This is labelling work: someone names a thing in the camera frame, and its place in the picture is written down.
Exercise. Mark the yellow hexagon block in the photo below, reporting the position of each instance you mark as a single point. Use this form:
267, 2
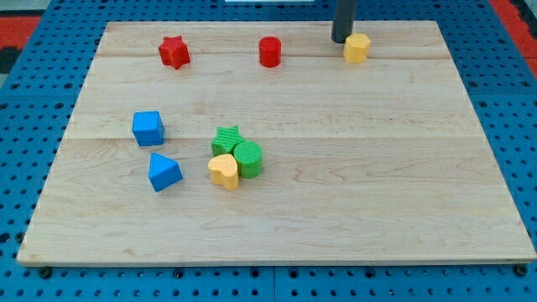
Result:
356, 48

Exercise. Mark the green cylinder block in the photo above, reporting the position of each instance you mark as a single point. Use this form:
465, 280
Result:
249, 157

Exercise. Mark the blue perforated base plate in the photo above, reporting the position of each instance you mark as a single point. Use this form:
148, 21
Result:
38, 97

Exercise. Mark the red star block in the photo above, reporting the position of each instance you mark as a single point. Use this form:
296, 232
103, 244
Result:
174, 52

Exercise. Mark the blue triangle block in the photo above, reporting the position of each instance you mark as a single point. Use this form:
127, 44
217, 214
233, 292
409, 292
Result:
163, 172

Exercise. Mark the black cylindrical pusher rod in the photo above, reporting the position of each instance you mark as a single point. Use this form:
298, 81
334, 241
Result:
342, 25

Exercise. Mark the wooden board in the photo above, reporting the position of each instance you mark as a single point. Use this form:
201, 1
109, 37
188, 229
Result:
381, 163

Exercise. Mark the green star block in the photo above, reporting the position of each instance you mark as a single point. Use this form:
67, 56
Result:
226, 140

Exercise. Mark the yellow heart block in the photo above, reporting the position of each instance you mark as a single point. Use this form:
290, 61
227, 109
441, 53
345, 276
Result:
224, 171

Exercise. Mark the red cylinder block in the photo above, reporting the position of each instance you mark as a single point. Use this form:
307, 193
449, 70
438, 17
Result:
269, 51

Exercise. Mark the blue cube block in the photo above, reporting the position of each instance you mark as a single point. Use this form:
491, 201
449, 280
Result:
148, 128

